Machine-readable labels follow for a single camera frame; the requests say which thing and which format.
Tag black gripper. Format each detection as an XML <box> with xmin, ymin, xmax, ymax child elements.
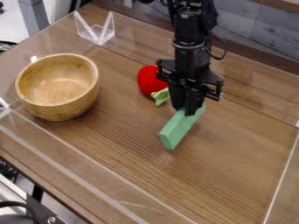
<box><xmin>156</xmin><ymin>41</ymin><xmax>225</xmax><ymax>116</ymax></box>

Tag green rectangular stick block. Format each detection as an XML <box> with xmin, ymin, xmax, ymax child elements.
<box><xmin>159</xmin><ymin>106</ymin><xmax>206</xmax><ymax>150</ymax></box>

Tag brown wooden bowl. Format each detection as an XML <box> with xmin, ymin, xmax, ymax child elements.
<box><xmin>15</xmin><ymin>53</ymin><xmax>100</xmax><ymax>121</ymax></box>

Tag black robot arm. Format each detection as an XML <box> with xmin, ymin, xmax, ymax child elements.
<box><xmin>156</xmin><ymin>0</ymin><xmax>225</xmax><ymax>116</ymax></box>

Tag red plush strawberry toy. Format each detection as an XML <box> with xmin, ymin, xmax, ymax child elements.
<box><xmin>136</xmin><ymin>65</ymin><xmax>170</xmax><ymax>106</ymax></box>

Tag black table leg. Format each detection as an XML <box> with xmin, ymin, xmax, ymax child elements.
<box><xmin>32</xmin><ymin>185</ymin><xmax>43</xmax><ymax>202</ymax></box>

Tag clear acrylic corner bracket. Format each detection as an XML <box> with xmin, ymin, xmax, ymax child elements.
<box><xmin>74</xmin><ymin>10</ymin><xmax>116</xmax><ymax>46</ymax></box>

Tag grey post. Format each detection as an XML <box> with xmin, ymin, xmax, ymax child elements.
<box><xmin>18</xmin><ymin>0</ymin><xmax>50</xmax><ymax>36</ymax></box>

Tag black cable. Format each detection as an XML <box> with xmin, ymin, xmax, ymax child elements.
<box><xmin>0</xmin><ymin>200</ymin><xmax>36</xmax><ymax>224</ymax></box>

